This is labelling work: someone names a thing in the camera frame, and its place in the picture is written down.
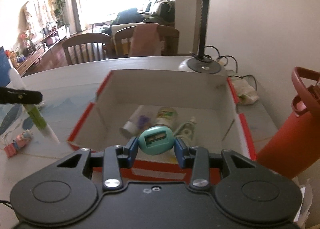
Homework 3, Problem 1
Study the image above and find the green white glue tube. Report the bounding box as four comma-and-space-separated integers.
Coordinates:
9, 68, 60, 143

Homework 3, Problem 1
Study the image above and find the teal pencil sharpener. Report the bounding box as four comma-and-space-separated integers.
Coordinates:
138, 126, 174, 155

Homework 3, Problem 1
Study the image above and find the pink blue toy figurine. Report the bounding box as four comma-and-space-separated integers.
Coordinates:
4, 130, 33, 159

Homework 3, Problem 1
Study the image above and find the green lid plastic jar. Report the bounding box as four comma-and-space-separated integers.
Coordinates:
154, 107, 178, 130

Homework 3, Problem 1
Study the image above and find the red white cardboard box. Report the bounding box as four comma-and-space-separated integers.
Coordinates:
67, 69, 258, 185

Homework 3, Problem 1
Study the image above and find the white purple tube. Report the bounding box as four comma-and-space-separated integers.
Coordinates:
119, 105, 152, 139

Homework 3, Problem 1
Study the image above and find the patterned table mat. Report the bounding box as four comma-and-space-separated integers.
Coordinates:
1, 84, 98, 159

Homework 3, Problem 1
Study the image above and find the wooden tv cabinet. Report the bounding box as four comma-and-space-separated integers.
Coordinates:
15, 25, 70, 76

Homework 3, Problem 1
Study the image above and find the crumpled white cloth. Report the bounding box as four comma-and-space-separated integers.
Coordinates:
232, 78, 259, 105

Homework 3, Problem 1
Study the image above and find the wooden dining chair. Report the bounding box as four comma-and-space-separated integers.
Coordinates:
62, 33, 112, 66

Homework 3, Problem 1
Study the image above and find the red plastic jug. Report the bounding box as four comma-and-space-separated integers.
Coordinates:
257, 67, 319, 179

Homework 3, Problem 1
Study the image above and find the wooden chair with pink cloth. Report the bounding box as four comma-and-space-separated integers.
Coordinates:
113, 23, 180, 57

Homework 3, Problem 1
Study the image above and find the sofa with clothes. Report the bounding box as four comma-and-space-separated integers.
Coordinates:
92, 0, 175, 36

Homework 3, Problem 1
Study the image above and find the black lamp cable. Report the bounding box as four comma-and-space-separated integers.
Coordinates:
192, 45, 258, 95

